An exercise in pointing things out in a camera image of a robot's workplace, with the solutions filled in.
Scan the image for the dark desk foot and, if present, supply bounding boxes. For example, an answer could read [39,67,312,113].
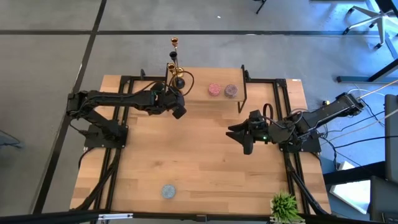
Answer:
[336,57,398,84]

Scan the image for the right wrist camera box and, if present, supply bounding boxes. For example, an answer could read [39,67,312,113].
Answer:
[242,139,255,156]

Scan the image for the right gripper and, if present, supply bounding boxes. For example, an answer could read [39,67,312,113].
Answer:
[224,109,271,146]

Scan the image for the black candlestick holder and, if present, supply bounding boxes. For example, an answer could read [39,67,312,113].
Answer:
[169,51,187,90]

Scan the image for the tall gold candlestick holder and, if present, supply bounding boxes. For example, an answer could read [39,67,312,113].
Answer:
[170,37,185,78]

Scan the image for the silver metal bracket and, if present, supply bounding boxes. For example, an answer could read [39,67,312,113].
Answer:
[98,212,134,220]

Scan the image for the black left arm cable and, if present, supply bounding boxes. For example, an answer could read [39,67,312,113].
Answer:
[136,70,195,98]

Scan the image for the grey round candle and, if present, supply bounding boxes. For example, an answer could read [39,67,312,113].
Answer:
[161,184,177,200]

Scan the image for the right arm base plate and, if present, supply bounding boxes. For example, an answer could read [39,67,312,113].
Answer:
[277,128,322,153]

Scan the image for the wooden shelf black legs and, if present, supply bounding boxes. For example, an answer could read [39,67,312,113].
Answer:
[163,63,249,114]

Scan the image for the white panel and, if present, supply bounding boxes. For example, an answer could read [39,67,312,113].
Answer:
[329,161,371,215]

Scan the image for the dark grey box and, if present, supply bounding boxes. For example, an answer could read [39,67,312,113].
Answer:
[369,175,398,224]

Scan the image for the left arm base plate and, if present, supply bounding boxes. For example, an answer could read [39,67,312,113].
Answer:
[84,123,129,149]

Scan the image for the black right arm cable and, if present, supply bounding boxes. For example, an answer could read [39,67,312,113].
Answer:
[262,102,302,128]

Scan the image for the black diagonal beam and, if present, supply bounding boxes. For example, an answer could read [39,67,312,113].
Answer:
[323,161,386,185]

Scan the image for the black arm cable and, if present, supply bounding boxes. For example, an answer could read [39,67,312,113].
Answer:
[136,70,195,98]
[262,102,302,128]

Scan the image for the short gold candlestick holder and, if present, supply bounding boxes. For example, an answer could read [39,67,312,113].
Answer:
[167,63,178,91]

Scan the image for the pink patterned round candle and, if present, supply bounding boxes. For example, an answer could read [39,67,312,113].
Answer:
[208,82,222,97]

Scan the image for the black aluminium table frame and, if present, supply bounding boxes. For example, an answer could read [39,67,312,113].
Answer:
[70,67,332,218]

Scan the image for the green potted plant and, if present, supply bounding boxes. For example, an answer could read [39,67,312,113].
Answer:
[269,190,306,224]

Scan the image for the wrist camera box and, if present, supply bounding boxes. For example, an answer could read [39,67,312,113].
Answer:
[172,105,188,120]
[242,139,255,156]

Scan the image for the black tripod leg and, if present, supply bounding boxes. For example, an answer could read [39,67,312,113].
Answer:
[254,0,268,15]

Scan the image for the beige floor cable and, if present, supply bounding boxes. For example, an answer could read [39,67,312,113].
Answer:
[322,109,398,146]

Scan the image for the white office chair base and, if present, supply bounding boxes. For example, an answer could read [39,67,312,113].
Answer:
[341,4,398,60]

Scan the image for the black floor cable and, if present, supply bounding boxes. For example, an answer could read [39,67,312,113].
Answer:
[333,135,398,149]

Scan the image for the grey cabinet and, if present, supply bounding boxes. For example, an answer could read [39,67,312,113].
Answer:
[384,94,398,184]

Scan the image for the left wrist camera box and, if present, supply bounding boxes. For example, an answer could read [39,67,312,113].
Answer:
[172,105,188,120]

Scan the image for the purple patterned round candle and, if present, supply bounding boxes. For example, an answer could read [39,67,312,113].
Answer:
[224,83,239,99]

